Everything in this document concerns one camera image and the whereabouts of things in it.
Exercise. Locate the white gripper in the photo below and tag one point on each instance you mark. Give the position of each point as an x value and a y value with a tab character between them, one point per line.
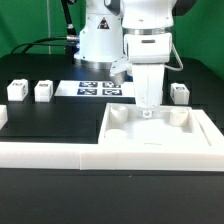
148	55

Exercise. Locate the white square table top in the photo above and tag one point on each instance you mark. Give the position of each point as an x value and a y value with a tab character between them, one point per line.
168	126

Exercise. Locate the white sheet with markers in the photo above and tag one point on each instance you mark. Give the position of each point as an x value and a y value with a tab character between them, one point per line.
94	89

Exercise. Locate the white U-shaped obstacle fence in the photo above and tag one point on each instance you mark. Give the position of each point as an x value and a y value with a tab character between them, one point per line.
122	156

